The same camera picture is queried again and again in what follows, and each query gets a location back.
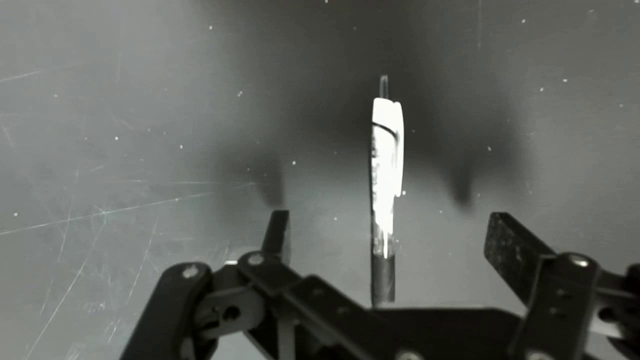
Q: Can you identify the white and black pen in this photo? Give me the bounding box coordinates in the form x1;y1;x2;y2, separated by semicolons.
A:
367;74;407;308

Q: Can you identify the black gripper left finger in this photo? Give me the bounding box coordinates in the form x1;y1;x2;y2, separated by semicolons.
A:
118;208;367;360

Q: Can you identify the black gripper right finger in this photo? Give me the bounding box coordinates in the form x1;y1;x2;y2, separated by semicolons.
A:
482;211;640;360

